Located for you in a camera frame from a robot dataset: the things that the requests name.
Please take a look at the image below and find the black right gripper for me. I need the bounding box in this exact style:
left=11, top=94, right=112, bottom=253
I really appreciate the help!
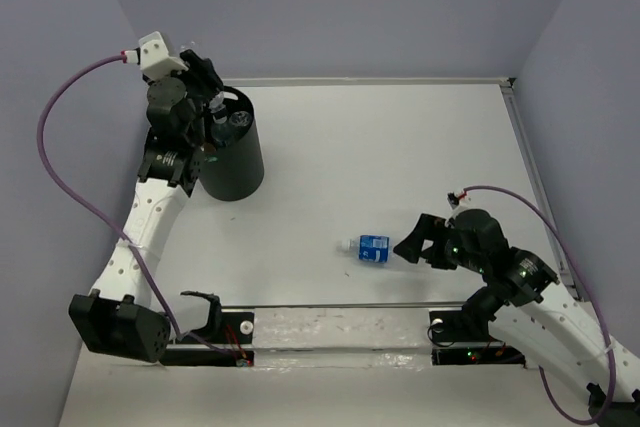
left=390, top=212, right=485, bottom=273

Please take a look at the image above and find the clear bottle black label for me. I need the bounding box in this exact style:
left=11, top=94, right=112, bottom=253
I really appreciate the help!
left=180, top=45, right=226, bottom=118

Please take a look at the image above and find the clear bottle blue label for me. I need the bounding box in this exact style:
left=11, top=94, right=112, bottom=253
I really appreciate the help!
left=336, top=234, right=398, bottom=266

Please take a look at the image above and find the clear bottle blue-green label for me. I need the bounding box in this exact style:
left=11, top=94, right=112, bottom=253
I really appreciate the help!
left=211, top=116, right=235, bottom=149

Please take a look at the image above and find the clear crushed label-less bottle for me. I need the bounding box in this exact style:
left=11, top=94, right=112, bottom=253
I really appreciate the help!
left=229, top=110, right=253, bottom=136

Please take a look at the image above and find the orange juice bottle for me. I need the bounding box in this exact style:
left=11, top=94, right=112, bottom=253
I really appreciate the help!
left=201, top=143, right=216, bottom=155

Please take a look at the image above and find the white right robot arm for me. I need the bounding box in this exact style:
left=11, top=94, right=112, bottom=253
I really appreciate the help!
left=394, top=208, right=639, bottom=426

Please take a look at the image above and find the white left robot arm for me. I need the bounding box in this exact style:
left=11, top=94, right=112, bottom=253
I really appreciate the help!
left=69, top=49, right=224, bottom=363

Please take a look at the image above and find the black plastic bin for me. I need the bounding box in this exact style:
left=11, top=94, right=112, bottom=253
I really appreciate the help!
left=199, top=86, right=264, bottom=202

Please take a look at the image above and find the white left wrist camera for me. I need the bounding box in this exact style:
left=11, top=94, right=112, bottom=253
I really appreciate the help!
left=122, top=31, right=188, bottom=82

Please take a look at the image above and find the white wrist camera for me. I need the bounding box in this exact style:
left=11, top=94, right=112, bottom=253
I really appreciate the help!
left=122, top=31, right=188, bottom=82
left=447, top=189, right=472, bottom=218

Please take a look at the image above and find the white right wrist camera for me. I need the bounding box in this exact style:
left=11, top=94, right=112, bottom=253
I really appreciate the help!
left=447, top=189, right=472, bottom=218

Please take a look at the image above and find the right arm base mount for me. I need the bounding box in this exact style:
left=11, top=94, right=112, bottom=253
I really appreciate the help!
left=426, top=309, right=526, bottom=367

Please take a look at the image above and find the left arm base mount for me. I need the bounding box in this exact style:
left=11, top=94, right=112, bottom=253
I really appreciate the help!
left=159, top=291, right=255, bottom=368

